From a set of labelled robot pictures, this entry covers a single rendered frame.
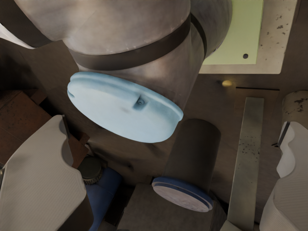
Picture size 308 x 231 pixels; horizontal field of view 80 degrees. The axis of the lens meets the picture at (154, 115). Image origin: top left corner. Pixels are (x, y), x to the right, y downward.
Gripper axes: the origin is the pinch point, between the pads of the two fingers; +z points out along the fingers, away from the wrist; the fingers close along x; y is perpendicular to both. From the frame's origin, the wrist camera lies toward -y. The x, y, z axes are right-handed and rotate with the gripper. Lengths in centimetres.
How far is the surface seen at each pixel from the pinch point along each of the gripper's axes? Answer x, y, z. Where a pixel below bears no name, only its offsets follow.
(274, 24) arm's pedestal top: 17.9, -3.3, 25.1
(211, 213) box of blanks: 47, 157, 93
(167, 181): 3, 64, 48
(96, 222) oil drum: -88, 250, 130
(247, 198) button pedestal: 26, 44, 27
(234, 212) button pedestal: 22, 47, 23
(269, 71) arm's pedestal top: 21.0, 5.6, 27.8
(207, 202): 21, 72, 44
